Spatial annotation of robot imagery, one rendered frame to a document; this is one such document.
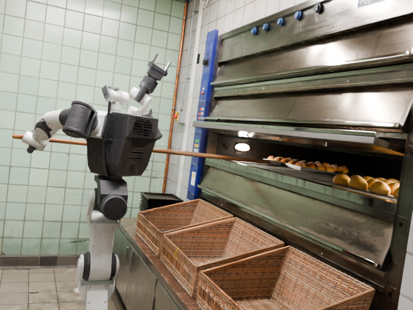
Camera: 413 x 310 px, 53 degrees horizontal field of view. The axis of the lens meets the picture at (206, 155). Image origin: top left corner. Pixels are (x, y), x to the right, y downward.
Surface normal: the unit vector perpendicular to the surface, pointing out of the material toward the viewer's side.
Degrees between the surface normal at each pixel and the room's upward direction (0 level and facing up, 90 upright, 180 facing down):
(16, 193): 90
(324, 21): 90
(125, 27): 90
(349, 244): 70
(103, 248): 86
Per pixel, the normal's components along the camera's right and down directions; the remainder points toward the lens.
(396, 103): -0.81, -0.43
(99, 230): 0.39, 0.03
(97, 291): 0.40, -0.37
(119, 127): -0.58, -0.04
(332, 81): -0.91, -0.10
